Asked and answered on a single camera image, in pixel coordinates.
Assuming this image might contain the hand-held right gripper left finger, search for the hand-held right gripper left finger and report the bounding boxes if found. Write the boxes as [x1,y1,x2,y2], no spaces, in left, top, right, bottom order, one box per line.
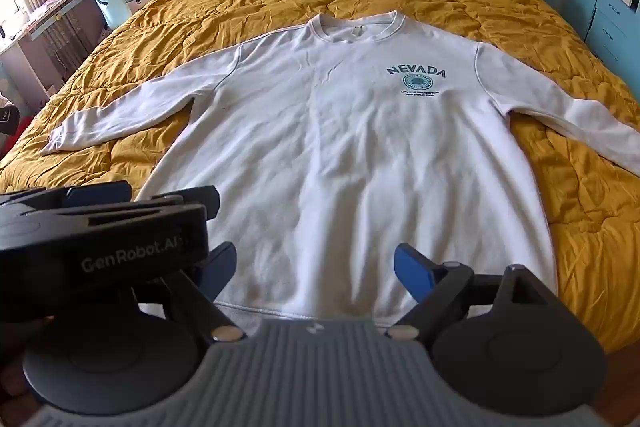
[165,242,247,343]

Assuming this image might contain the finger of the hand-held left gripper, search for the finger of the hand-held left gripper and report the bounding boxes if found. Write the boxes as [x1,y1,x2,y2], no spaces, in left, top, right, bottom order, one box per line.
[0,181,134,210]
[150,186,222,221]

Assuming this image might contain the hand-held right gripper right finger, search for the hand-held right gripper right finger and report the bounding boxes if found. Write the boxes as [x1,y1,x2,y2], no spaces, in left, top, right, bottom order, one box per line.
[387,243,557,340]

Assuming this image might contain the white printed sweatshirt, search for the white printed sweatshirt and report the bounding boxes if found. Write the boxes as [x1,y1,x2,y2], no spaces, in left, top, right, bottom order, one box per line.
[40,10,640,324]

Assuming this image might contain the black object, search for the black object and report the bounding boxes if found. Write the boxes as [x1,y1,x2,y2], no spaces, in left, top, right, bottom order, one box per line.
[0,106,21,138]

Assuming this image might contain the white desk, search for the white desk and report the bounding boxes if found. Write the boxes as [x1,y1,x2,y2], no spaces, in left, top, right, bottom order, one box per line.
[0,0,103,108]

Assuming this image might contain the window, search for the window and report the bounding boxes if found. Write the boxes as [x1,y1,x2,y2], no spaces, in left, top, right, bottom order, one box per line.
[0,0,29,38]

